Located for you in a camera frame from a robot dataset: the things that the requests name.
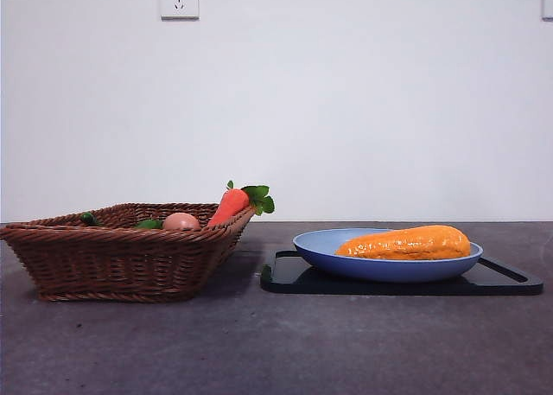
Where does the orange carrot with green leaves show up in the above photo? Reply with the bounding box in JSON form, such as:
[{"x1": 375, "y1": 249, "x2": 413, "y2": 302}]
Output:
[{"x1": 206, "y1": 179, "x2": 276, "y2": 227}]

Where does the black rectangular tray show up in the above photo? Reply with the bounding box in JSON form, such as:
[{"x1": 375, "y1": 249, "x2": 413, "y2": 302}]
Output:
[{"x1": 258, "y1": 248, "x2": 544, "y2": 296}]

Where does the brown egg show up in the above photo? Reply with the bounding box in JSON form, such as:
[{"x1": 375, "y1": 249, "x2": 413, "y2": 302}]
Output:
[{"x1": 162, "y1": 212, "x2": 202, "y2": 231}]

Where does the brown woven wicker basket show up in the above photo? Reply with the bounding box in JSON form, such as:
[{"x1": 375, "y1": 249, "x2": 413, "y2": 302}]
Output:
[{"x1": 0, "y1": 202, "x2": 257, "y2": 303}]

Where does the blue round plate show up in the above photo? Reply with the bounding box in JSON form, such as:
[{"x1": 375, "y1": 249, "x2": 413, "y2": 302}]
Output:
[{"x1": 292, "y1": 227, "x2": 485, "y2": 283}]

